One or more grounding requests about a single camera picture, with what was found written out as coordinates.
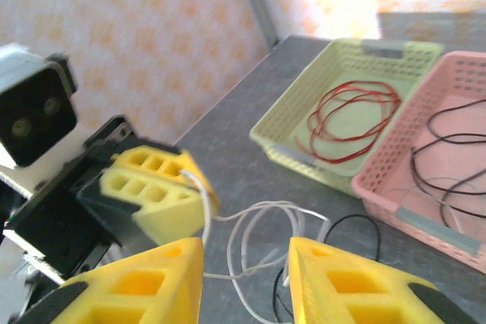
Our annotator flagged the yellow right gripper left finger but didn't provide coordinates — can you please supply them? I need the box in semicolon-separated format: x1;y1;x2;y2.
14;236;206;324

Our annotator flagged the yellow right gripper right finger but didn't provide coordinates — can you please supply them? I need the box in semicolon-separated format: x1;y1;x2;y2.
285;235;481;324

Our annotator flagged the black cable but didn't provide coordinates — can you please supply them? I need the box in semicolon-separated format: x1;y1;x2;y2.
272;213;382;323
409;98;486;232

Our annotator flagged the red cable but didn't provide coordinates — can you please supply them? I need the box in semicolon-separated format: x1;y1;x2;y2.
295;80;402;165

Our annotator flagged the green perforated plastic basket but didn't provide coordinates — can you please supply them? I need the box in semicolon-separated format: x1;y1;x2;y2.
248;37;445;198

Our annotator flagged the pink perforated plastic basket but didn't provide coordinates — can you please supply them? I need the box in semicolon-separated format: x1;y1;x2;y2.
351;50;486;275

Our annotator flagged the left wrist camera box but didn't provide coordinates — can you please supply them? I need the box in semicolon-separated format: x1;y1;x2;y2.
0;43;80;170

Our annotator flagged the aluminium corner post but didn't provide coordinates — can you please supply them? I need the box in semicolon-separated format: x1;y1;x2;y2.
233;0;284;50

